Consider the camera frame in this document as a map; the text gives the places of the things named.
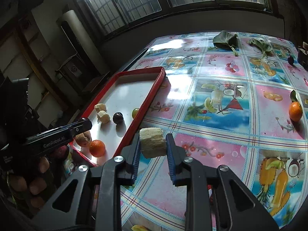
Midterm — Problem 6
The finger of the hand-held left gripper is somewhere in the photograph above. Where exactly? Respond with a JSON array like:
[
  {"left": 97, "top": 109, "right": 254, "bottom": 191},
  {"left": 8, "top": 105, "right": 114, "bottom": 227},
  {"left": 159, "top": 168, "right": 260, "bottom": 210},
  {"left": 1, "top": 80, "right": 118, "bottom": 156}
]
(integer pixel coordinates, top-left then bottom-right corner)
[{"left": 36, "top": 118, "right": 93, "bottom": 139}]

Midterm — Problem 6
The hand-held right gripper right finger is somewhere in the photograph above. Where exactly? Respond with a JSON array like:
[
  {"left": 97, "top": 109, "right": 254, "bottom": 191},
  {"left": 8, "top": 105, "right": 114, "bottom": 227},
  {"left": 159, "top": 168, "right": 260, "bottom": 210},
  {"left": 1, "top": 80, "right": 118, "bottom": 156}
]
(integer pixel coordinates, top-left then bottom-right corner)
[{"left": 166, "top": 133, "right": 280, "bottom": 231}]

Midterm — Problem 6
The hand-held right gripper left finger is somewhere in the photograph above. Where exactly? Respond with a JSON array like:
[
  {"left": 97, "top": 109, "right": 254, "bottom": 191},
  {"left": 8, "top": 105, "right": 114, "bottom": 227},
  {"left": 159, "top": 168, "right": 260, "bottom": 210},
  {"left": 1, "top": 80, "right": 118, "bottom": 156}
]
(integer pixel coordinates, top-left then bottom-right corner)
[{"left": 31, "top": 133, "right": 141, "bottom": 231}]

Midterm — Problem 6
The brown kiwi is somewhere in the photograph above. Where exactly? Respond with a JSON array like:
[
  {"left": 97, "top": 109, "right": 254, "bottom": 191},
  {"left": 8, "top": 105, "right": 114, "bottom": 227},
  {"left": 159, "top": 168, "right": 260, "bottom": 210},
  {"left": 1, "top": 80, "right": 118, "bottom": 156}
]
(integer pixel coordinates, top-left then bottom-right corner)
[{"left": 75, "top": 130, "right": 92, "bottom": 147}]

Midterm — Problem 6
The pale banana chunk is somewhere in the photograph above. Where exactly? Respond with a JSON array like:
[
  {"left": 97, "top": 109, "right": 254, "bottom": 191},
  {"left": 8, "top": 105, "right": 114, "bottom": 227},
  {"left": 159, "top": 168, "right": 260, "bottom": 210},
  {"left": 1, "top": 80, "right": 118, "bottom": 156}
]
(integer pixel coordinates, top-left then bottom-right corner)
[{"left": 139, "top": 127, "right": 167, "bottom": 159}]

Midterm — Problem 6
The red tray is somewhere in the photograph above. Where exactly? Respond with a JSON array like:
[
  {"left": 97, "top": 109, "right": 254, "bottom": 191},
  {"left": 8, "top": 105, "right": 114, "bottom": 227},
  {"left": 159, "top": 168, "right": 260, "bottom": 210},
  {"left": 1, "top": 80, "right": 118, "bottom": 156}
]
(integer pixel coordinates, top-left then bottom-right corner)
[{"left": 69, "top": 66, "right": 167, "bottom": 168}]

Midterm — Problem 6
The orange with stem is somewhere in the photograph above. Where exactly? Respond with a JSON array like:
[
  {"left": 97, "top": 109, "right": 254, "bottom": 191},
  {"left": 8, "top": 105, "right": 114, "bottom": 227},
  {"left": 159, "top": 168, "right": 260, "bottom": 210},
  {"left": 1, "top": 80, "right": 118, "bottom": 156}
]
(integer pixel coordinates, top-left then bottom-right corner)
[{"left": 288, "top": 90, "right": 303, "bottom": 123}]

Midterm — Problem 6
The person's left hand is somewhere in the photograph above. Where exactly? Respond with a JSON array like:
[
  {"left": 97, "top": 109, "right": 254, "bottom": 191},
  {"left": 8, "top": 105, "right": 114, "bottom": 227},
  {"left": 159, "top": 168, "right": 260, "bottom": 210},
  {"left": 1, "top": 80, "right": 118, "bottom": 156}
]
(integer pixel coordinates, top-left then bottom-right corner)
[{"left": 8, "top": 158, "right": 50, "bottom": 208}]

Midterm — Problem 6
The white cylindrical floor appliance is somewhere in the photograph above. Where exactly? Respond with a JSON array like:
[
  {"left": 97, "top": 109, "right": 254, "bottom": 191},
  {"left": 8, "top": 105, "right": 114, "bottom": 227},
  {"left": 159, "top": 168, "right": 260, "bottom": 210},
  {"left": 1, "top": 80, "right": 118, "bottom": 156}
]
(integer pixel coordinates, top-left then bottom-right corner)
[{"left": 56, "top": 10, "right": 110, "bottom": 75}]

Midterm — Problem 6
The broad green leaf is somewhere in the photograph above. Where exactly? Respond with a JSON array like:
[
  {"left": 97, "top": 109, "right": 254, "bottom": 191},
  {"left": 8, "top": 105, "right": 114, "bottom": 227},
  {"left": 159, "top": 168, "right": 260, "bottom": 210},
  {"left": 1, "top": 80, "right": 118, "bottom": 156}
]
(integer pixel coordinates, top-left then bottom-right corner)
[{"left": 213, "top": 30, "right": 239, "bottom": 56}]

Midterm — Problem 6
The barred window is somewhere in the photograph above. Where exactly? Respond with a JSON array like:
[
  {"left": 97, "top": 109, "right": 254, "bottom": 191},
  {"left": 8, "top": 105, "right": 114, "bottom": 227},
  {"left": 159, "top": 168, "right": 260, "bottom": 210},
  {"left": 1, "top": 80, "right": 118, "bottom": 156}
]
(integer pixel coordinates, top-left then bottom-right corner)
[{"left": 72, "top": 0, "right": 275, "bottom": 38}]

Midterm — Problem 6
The ragged green leaf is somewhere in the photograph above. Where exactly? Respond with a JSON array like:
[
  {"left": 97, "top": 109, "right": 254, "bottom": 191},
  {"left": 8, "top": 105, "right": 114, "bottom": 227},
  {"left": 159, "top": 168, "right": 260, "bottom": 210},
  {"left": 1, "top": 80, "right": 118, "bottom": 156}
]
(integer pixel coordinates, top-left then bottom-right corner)
[{"left": 248, "top": 38, "right": 273, "bottom": 58}]

